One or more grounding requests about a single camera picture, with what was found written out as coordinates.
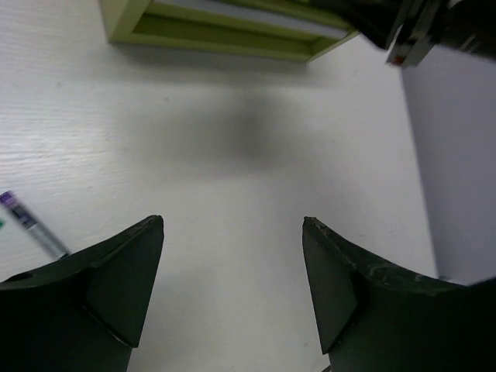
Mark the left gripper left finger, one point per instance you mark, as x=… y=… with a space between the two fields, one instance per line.
x=85 y=312

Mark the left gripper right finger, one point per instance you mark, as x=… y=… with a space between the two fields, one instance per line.
x=373 y=315

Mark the purple pen refill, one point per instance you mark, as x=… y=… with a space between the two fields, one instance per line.
x=34 y=227

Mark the green metal drawer chest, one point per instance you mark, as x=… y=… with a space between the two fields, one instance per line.
x=283 y=30

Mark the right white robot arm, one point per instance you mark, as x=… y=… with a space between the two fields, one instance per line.
x=410 y=29

